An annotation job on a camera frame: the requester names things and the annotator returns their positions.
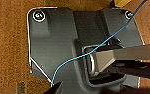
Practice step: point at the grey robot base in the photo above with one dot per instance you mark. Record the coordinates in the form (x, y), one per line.
(54, 43)

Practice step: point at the round base bolt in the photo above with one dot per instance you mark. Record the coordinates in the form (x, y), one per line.
(38, 15)
(128, 14)

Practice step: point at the yellow air hockey table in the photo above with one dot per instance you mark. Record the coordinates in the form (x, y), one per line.
(122, 2)

